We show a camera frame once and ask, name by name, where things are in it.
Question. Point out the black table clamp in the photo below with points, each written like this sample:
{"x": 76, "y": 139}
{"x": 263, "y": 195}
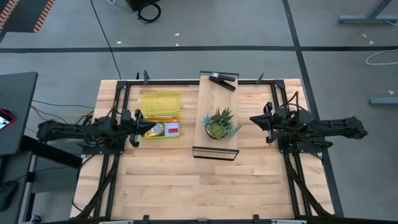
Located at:
{"x": 260, "y": 78}
{"x": 145, "y": 77}

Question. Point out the black orange-striped floor mat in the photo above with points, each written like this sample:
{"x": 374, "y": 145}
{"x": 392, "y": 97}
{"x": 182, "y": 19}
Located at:
{"x": 25, "y": 12}

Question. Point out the potted succulent plant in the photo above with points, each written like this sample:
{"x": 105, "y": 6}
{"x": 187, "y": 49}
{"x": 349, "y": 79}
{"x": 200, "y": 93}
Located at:
{"x": 219, "y": 126}

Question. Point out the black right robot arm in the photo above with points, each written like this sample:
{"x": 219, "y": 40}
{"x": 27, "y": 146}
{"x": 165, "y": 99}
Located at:
{"x": 326, "y": 127}

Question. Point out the black stapler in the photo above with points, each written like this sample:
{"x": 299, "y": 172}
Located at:
{"x": 222, "y": 82}

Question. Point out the wooden shelf riser black frame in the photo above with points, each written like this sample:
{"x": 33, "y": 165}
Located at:
{"x": 214, "y": 112}

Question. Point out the grey desk base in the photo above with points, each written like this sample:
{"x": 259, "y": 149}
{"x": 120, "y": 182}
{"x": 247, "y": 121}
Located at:
{"x": 367, "y": 19}

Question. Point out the black metal table frame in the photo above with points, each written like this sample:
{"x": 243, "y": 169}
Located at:
{"x": 174, "y": 82}

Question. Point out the grey desk foot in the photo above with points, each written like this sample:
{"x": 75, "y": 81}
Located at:
{"x": 384, "y": 100}

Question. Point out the crayon box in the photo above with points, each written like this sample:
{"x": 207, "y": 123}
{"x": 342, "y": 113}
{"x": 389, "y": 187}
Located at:
{"x": 157, "y": 130}

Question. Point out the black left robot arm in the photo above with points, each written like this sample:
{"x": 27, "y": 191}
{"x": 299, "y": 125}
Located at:
{"x": 77, "y": 130}

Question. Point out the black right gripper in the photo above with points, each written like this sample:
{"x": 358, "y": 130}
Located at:
{"x": 276, "y": 122}

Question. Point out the pale blue sticky note pad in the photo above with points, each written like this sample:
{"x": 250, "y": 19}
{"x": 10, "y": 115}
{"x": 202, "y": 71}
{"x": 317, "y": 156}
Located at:
{"x": 168, "y": 132}

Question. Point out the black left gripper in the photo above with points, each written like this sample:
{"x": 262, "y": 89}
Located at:
{"x": 129, "y": 124}

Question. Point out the dark grey side desk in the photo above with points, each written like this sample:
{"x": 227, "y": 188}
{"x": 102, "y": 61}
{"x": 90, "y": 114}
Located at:
{"x": 17, "y": 112}

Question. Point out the yellow transparent pencil case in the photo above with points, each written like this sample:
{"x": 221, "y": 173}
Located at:
{"x": 160, "y": 104}

